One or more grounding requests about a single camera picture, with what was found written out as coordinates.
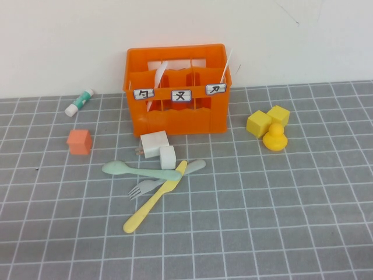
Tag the white plastic knife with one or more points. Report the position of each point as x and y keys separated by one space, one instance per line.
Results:
x=225 y=68

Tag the yellow plastic knife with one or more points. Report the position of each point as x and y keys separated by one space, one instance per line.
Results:
x=140 y=216

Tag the orange plastic cutlery holder crate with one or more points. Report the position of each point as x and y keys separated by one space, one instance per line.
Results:
x=175 y=125

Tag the white foam cube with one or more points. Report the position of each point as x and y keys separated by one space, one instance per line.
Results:
x=167 y=157

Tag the white charger plug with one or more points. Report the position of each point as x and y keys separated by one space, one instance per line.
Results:
x=153 y=143

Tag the paper label with fork character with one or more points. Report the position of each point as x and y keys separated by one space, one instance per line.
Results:
x=181 y=95

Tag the paper label with knife character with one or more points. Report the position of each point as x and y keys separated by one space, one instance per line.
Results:
x=216 y=89

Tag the paper label with spoon character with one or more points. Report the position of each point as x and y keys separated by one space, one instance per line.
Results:
x=143 y=94

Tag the grey plastic fork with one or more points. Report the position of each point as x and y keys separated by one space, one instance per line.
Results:
x=142 y=188

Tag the white plastic spoon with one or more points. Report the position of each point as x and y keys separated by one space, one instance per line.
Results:
x=159 y=74

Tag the yellow foam cube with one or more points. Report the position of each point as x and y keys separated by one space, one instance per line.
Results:
x=257 y=124
x=280 y=114

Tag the mint green plastic spoon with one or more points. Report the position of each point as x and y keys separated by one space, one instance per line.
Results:
x=116 y=168

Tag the yellow rubber duck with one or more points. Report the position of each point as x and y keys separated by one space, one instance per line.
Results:
x=275 y=140

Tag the orange foam block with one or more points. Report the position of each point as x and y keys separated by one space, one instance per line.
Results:
x=78 y=143

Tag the green white glue stick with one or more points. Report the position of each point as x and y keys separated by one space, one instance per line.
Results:
x=78 y=102

